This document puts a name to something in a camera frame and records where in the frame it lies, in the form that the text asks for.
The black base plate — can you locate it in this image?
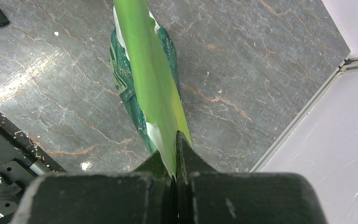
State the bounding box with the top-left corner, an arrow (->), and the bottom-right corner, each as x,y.
0,112 -> 64,224

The aluminium frame rail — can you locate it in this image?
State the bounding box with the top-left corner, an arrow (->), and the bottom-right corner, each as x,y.
250,52 -> 358,173

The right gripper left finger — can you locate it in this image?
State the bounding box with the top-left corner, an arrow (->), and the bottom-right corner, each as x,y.
11,152 -> 174,224

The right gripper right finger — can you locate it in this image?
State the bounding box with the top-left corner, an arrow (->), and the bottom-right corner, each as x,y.
176,132 -> 327,224

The green litter bag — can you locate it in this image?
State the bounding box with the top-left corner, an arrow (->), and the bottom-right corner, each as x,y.
111,0 -> 191,180

